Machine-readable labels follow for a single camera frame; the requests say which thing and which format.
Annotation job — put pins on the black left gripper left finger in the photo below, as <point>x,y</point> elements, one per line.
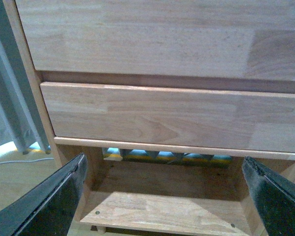
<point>49,208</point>

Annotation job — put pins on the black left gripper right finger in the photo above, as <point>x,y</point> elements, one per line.
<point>272,195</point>

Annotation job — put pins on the left wooden shelf cabinet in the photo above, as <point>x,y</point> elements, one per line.
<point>174,199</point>

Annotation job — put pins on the grey curtain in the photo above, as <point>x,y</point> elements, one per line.
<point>20,122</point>

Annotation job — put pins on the blue yellow foam mat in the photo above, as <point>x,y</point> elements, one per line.
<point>166,157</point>

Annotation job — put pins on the lower left wooden drawer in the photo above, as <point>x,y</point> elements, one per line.
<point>168,116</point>

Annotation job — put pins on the wooden drawer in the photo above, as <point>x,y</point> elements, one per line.
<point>247,39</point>
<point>168,116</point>

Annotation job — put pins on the upper left wooden drawer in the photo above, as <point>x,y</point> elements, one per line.
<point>247,39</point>

